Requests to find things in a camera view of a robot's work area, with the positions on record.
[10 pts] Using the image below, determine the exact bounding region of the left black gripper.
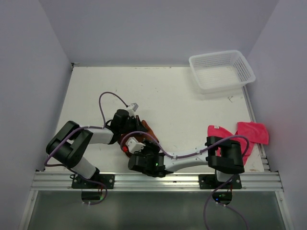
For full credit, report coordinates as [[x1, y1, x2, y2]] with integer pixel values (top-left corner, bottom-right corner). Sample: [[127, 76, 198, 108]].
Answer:
[[119, 115, 147, 135]]

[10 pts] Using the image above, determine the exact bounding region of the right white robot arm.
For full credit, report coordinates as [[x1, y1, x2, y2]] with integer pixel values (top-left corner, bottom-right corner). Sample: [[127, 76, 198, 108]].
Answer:
[[124, 136, 245, 188]]

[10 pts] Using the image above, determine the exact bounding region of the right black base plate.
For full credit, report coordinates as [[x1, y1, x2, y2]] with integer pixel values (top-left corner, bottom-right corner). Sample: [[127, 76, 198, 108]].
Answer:
[[198, 173, 242, 189]]

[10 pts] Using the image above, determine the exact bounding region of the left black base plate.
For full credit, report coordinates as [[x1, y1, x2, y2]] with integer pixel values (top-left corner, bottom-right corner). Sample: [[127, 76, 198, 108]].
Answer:
[[70, 173, 115, 189]]

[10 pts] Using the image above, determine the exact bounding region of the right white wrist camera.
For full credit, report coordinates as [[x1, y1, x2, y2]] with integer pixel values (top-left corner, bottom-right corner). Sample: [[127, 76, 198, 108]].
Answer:
[[126, 137, 145, 154]]

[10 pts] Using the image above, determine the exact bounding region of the white plastic basket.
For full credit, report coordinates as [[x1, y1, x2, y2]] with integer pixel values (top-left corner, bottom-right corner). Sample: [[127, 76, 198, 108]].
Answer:
[[189, 50, 256, 94]]

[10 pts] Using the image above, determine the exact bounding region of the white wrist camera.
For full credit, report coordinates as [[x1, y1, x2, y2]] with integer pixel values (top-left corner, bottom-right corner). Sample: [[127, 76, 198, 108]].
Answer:
[[126, 103, 139, 112], [126, 137, 145, 154]]

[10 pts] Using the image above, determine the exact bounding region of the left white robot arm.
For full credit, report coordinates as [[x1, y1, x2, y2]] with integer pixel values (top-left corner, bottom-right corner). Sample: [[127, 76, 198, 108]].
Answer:
[[45, 109, 149, 188]]

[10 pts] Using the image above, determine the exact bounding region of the brown towel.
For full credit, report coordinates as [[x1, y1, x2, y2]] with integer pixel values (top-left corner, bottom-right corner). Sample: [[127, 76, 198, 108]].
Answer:
[[123, 120, 159, 158]]

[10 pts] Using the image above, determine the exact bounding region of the pink towel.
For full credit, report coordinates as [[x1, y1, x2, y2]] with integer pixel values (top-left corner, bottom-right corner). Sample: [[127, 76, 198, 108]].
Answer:
[[207, 121, 270, 167]]

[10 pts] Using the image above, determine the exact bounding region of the aluminium mounting rail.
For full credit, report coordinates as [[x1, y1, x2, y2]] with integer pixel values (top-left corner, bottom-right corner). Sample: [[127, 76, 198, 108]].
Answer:
[[30, 172, 283, 192]]

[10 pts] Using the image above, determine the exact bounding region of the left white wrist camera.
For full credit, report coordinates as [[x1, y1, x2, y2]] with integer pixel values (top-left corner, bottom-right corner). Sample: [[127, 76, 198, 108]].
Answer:
[[126, 103, 139, 112]]

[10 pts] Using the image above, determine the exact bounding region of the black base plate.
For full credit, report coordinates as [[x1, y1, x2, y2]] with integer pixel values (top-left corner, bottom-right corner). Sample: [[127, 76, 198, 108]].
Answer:
[[198, 173, 242, 189], [70, 173, 115, 189]]

